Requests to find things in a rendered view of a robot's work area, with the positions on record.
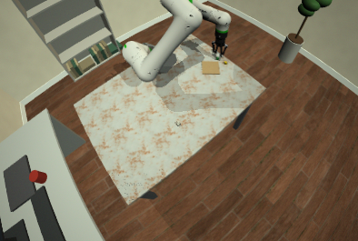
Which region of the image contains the tan square mat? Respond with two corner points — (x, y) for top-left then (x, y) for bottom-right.
(202, 61), (220, 75)

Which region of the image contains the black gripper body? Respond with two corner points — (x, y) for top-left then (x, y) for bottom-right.
(214, 37), (225, 47)

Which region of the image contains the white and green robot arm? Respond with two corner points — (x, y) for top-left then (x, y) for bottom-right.
(122, 0), (231, 82)

